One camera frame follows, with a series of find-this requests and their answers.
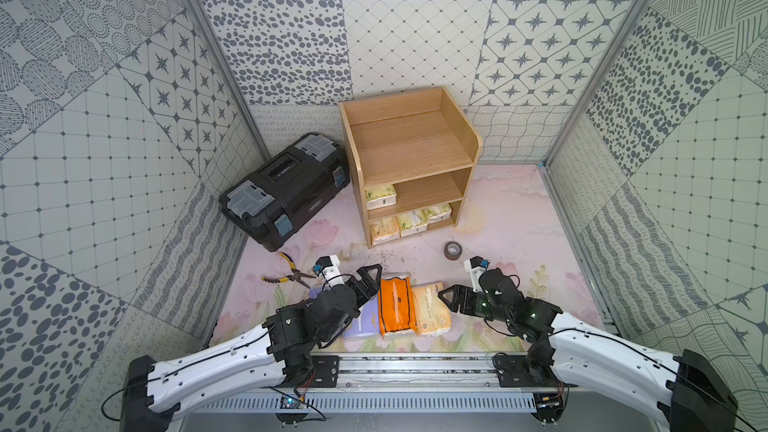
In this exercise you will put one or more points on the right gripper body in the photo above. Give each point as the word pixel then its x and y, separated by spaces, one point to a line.
pixel 483 308

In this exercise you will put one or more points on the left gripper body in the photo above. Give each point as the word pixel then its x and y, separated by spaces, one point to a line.
pixel 360 287

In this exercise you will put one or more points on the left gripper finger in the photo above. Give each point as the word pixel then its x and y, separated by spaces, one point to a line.
pixel 369 276
pixel 366 303

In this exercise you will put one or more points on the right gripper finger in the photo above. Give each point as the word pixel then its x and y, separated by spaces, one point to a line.
pixel 463 307
pixel 456 293

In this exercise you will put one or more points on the purple tissue pack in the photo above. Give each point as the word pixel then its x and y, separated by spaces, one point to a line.
pixel 366 325
pixel 314 293

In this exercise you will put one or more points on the beige tissue pack shelf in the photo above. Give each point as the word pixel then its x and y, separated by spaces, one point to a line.
pixel 433 318

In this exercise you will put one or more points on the orange tissue pack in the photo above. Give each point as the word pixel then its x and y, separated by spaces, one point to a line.
pixel 396 307

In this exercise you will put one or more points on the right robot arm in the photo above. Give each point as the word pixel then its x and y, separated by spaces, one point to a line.
pixel 682 392

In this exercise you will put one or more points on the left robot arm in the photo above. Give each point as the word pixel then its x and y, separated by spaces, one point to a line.
pixel 276 353

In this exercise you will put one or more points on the yellow tissue pack bottom left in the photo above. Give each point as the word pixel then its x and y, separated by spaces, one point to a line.
pixel 384 230

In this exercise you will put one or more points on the green tissue pack bottom middle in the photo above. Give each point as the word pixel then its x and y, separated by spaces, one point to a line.
pixel 412 223

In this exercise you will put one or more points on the green tissue pack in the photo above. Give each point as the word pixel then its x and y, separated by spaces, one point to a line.
pixel 438 213
pixel 412 223

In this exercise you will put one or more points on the green tissue pack middle shelf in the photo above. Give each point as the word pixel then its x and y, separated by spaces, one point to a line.
pixel 380 197

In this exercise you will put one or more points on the green tissue pack bottom right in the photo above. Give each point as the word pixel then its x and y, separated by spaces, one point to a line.
pixel 438 213

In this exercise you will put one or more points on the wooden shelf unit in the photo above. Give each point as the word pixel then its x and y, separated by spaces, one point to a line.
pixel 420 141

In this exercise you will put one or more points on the grey tape roll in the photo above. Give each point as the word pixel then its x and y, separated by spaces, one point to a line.
pixel 453 251

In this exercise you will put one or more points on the black plastic toolbox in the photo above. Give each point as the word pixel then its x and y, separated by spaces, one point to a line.
pixel 274 202

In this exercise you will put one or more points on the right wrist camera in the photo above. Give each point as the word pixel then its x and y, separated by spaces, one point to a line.
pixel 476 267

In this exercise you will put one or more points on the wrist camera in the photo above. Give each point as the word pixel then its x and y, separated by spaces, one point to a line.
pixel 476 267
pixel 328 269

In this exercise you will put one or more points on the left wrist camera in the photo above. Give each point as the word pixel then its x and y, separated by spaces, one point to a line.
pixel 328 269

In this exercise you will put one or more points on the yellow handled pliers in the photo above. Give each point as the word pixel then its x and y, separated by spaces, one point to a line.
pixel 295 274

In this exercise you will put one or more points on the aluminium mounting rail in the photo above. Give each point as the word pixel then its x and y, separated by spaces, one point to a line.
pixel 414 369

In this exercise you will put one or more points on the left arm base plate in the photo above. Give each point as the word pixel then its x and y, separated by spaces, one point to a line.
pixel 321 372

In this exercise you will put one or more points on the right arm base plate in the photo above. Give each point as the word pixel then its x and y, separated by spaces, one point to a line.
pixel 514 370

